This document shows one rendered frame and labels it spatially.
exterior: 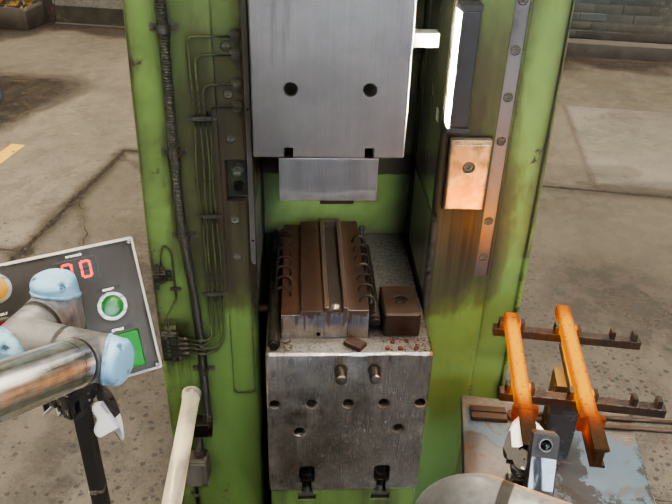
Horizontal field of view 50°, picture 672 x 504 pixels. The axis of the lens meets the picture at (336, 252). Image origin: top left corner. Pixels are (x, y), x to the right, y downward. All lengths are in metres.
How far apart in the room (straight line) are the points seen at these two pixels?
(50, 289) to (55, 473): 1.56
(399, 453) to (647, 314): 2.04
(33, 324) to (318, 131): 0.63
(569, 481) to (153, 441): 1.58
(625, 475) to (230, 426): 1.01
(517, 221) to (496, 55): 0.41
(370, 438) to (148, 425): 1.21
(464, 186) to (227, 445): 1.00
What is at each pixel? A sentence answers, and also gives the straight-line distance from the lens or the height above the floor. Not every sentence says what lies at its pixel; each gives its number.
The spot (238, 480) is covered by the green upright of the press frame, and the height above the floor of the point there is 0.28.
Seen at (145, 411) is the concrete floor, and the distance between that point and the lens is 2.87.
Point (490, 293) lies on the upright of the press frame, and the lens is 1.84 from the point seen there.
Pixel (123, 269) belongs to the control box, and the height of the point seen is 1.15.
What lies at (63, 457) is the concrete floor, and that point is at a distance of 2.78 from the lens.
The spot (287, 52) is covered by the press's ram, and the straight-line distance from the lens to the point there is 1.36.
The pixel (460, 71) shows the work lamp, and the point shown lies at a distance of 1.52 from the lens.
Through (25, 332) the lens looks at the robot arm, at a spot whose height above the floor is 1.27.
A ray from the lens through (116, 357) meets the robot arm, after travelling 1.11.
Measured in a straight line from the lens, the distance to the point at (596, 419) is 1.42.
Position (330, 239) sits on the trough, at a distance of 1.90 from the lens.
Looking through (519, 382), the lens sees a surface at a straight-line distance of 1.47.
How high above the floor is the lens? 1.94
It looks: 31 degrees down
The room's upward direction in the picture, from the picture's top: 2 degrees clockwise
